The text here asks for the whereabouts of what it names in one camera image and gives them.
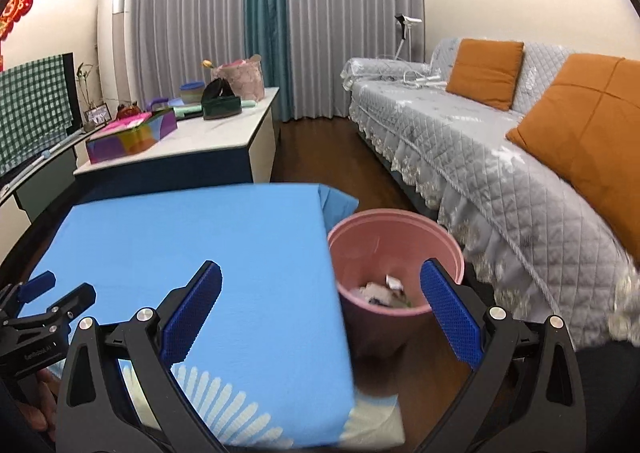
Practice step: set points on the pink plastic bin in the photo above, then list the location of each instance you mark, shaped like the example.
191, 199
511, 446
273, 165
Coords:
380, 233

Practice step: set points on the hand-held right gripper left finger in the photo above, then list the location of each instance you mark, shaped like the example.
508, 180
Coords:
192, 313

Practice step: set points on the white floor lamp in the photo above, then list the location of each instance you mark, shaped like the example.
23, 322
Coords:
407, 20

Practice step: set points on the orange cushion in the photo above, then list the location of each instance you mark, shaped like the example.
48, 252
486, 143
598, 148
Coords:
585, 133
482, 73

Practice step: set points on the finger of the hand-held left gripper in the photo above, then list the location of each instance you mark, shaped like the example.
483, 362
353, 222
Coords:
75, 298
37, 284

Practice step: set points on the pink lace basket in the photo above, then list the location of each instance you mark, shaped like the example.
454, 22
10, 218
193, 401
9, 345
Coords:
245, 78

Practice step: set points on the mint green tray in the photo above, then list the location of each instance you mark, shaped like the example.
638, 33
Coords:
187, 112

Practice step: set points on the stack of coloured bowls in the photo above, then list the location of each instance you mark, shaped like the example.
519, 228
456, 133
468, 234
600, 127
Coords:
192, 93

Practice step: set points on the blue tablecloth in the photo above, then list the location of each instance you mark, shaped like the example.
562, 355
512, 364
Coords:
175, 233

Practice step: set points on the small bamboo plant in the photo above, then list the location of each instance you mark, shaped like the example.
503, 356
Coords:
82, 75

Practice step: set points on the red paper wall decoration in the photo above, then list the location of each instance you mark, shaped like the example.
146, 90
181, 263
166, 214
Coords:
15, 8

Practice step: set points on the person's left hand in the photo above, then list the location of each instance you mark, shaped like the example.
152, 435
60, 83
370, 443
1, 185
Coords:
40, 398

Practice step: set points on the green checked cloth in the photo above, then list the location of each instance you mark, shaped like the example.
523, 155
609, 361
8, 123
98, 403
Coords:
30, 113

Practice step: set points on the teal curtain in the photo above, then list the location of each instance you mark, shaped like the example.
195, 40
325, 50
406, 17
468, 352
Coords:
265, 8

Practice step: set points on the black television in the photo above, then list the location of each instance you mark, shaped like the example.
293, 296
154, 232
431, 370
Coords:
74, 88

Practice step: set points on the grey quilted sofa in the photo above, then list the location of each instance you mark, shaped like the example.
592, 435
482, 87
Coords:
475, 143

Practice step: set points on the dark green pot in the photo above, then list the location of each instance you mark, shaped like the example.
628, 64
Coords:
222, 108

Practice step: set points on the grey tv cabinet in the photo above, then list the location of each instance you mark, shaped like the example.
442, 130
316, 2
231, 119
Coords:
45, 183

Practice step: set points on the grey pleated curtain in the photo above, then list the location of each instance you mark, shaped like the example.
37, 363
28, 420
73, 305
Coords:
185, 8
350, 8

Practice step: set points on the iridescent rectangular box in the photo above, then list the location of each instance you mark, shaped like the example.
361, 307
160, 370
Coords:
130, 140

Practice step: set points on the white standing air conditioner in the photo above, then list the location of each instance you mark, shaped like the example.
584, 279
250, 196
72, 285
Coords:
114, 48

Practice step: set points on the white top coffee table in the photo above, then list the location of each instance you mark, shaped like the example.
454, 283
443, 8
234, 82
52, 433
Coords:
215, 138

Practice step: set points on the small photo frame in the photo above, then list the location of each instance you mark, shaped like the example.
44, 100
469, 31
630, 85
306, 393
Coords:
97, 115

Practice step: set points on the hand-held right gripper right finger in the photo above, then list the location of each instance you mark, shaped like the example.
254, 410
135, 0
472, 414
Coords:
450, 313

